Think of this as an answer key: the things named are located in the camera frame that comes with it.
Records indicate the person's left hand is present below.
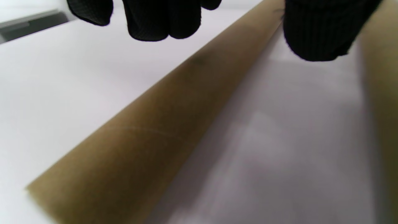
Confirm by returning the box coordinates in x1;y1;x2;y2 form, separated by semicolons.
67;0;383;62

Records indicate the brown cardboard mailing tube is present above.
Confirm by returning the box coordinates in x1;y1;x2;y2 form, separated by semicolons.
358;0;398;224
26;0;286;224

